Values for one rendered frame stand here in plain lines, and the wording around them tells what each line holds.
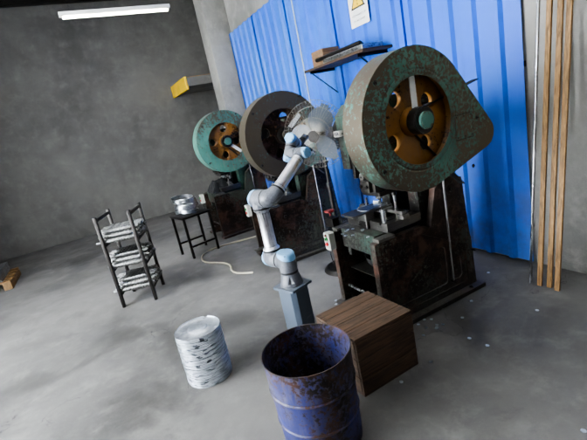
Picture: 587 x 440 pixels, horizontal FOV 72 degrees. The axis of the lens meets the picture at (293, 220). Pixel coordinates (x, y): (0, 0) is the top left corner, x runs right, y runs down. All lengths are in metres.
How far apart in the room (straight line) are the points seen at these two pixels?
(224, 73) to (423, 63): 5.53
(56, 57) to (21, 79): 0.73
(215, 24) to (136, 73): 2.10
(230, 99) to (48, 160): 3.61
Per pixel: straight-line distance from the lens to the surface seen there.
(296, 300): 2.62
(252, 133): 3.83
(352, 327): 2.27
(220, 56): 7.73
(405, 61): 2.43
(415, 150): 2.55
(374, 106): 2.26
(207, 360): 2.65
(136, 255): 4.28
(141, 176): 8.90
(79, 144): 8.84
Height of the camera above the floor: 1.52
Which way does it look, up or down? 15 degrees down
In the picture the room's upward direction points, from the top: 12 degrees counter-clockwise
